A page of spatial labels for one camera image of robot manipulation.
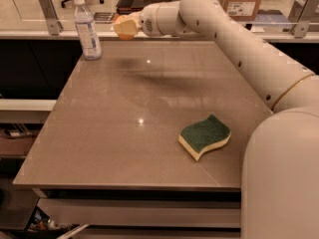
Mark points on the orange fruit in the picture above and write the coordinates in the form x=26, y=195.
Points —
x=126, y=37

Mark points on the metal glass bracket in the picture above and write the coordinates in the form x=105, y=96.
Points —
x=300, y=28
x=53, y=24

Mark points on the right metal glass bracket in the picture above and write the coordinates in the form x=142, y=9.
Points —
x=300, y=28

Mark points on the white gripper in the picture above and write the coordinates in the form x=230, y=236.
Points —
x=148, y=21

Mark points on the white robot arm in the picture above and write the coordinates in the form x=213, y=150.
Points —
x=280, y=171

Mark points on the grey table drawer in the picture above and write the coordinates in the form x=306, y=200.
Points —
x=142, y=213

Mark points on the left metal glass bracket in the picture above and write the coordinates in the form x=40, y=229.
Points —
x=53, y=24

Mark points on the green and yellow sponge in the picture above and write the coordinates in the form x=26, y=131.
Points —
x=204, y=136

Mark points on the clear plastic water bottle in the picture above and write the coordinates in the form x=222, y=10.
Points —
x=86, y=29

